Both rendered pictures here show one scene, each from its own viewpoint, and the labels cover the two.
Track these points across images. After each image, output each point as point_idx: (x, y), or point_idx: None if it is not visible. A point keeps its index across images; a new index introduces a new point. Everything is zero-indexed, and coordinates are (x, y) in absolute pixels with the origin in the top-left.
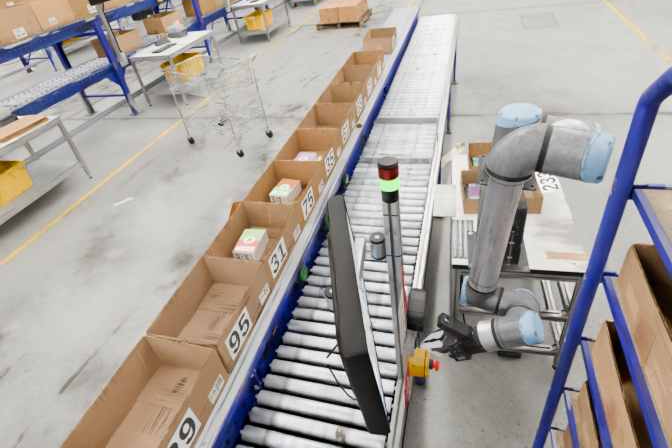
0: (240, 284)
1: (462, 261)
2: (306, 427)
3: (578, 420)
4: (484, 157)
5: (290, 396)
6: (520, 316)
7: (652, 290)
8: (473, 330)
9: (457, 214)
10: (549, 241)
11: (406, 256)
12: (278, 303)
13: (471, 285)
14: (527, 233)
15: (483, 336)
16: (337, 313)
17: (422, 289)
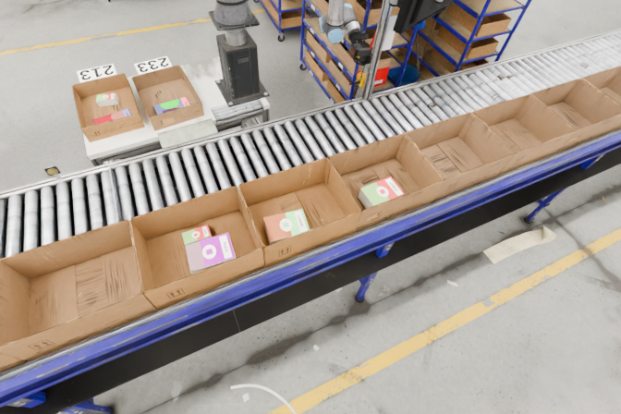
0: None
1: (263, 101)
2: (426, 117)
3: None
4: (221, 26)
5: None
6: (347, 7)
7: None
8: (357, 30)
9: (207, 118)
10: (215, 70)
11: (279, 128)
12: None
13: (342, 22)
14: (212, 79)
15: (359, 25)
16: None
17: (353, 45)
